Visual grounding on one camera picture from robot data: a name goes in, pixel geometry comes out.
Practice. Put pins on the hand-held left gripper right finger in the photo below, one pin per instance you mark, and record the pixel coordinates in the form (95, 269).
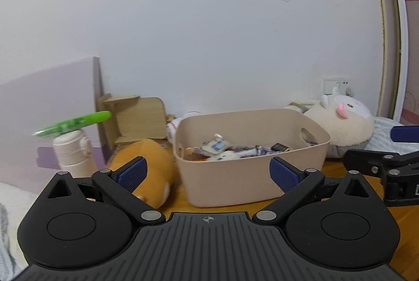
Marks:
(283, 173)

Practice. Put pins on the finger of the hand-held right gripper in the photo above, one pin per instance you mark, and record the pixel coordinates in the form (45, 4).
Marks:
(406, 133)
(370, 160)

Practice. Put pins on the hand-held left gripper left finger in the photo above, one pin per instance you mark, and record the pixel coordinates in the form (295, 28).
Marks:
(132, 173)

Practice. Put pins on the dark brown snack packet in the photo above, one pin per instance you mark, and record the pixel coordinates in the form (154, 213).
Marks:
(281, 147)

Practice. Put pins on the beige plastic container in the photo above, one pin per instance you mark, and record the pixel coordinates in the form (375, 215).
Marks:
(229, 182)

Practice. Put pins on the orange plastic bottle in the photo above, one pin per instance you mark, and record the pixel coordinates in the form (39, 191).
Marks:
(195, 159)

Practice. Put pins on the clear white snack packet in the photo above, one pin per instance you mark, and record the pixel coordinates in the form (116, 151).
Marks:
(214, 146)

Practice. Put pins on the orange hamster plush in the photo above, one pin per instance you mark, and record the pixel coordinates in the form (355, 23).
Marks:
(154, 163)

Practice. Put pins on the light blue striped blanket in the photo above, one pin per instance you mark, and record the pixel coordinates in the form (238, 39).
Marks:
(381, 133)

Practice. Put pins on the white plush pillow pink ear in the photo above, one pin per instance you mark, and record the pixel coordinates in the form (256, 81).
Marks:
(327, 130)

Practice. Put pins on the small white red plush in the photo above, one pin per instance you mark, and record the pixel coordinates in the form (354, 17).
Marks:
(175, 128)

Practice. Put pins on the cream thermos bottle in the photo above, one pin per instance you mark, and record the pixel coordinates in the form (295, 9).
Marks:
(73, 153)

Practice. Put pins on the green pen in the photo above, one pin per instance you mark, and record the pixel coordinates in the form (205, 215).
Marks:
(81, 120)

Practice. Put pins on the lilac board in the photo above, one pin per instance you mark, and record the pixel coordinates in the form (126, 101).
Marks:
(49, 97)

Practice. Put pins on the pale striped cloth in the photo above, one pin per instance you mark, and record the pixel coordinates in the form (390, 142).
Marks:
(6, 241)

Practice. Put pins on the white wall socket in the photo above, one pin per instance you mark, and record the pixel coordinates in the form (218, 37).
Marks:
(329, 84)

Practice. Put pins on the white door frame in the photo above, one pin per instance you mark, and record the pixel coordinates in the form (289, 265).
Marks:
(392, 38)

